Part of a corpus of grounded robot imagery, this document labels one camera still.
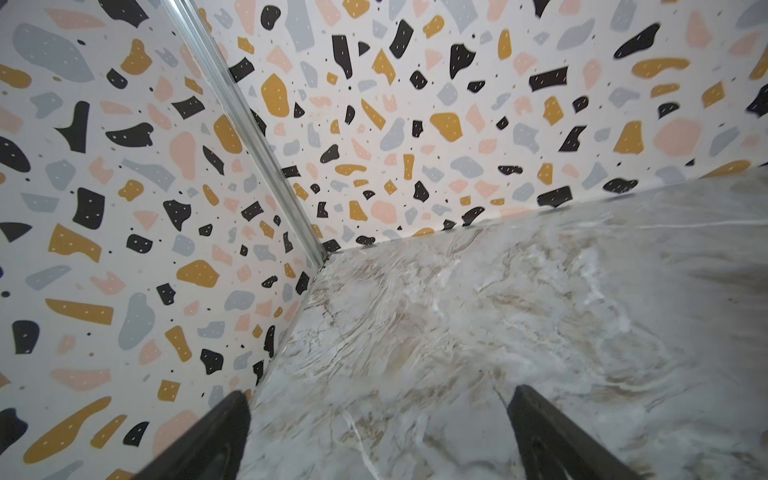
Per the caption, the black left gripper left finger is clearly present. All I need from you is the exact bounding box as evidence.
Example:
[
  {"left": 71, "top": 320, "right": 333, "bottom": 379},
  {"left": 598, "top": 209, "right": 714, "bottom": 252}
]
[{"left": 134, "top": 391, "right": 251, "bottom": 480}]

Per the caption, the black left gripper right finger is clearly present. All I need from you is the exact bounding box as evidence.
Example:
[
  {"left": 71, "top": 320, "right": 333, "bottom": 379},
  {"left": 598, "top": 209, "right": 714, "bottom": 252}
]
[{"left": 507, "top": 385, "right": 640, "bottom": 479}]

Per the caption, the silver metal corner strip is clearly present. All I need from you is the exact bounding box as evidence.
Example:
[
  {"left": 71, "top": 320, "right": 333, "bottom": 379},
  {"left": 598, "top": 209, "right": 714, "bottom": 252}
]
[{"left": 161, "top": 0, "right": 329, "bottom": 268}]

